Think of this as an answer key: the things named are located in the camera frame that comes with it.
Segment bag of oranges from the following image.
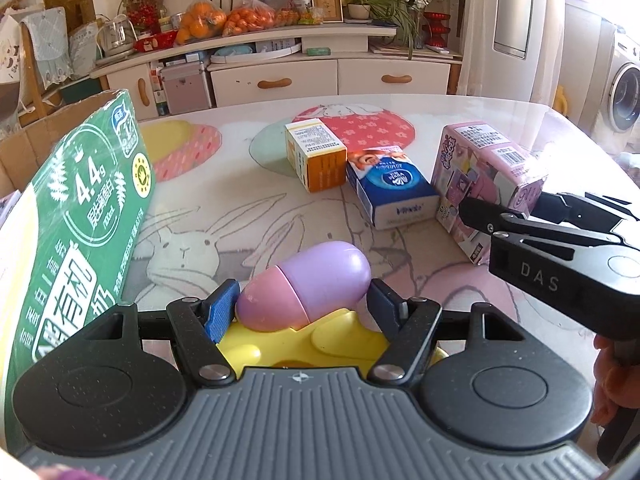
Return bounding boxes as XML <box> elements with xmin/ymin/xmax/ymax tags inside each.
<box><xmin>175</xmin><ymin>0</ymin><xmax>227</xmax><ymax>46</ymax></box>

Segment orange white medicine box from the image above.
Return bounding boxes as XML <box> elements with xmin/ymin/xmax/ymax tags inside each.
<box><xmin>285</xmin><ymin>118</ymin><xmax>347</xmax><ymax>193</ymax></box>

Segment glass kettle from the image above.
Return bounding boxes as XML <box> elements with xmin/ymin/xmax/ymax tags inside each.
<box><xmin>96</xmin><ymin>14</ymin><xmax>138</xmax><ymax>58</ymax></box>

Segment bag of small tangerines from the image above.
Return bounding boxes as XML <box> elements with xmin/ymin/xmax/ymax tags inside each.
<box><xmin>222</xmin><ymin>0</ymin><xmax>276</xmax><ymax>37</ymax></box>

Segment person hand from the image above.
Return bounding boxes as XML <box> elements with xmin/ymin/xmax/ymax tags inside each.
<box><xmin>591</xmin><ymin>335</ymin><xmax>640</xmax><ymax>427</ymax></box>

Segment blue vinda tissue pack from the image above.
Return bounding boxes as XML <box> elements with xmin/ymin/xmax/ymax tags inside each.
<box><xmin>346</xmin><ymin>145</ymin><xmax>439</xmax><ymax>230</ymax></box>

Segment white tv cabinet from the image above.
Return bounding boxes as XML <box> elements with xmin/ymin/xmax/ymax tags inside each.
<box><xmin>90</xmin><ymin>24</ymin><xmax>462</xmax><ymax>120</ymax></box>

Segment yellow toy gun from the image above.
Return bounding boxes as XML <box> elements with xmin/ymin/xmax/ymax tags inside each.
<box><xmin>214</xmin><ymin>306</ymin><xmax>449</xmax><ymax>380</ymax></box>

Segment purple pink toy egg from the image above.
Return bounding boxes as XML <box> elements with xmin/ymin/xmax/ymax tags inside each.
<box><xmin>235</xmin><ymin>240</ymin><xmax>371</xmax><ymax>332</ymax></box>

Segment green milk carton box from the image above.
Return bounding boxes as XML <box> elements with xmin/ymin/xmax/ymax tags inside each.
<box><xmin>1</xmin><ymin>90</ymin><xmax>155</xmax><ymax>452</ymax></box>

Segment washing machine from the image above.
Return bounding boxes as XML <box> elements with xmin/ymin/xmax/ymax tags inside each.
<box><xmin>591</xmin><ymin>20</ymin><xmax>639</xmax><ymax>156</ymax></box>

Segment framed picture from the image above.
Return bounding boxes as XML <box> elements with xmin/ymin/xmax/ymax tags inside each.
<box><xmin>311</xmin><ymin>0</ymin><xmax>344</xmax><ymax>23</ymax></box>

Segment pink purple toy box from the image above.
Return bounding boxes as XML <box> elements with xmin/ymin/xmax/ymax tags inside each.
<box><xmin>432</xmin><ymin>122</ymin><xmax>547</xmax><ymax>264</ymax></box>

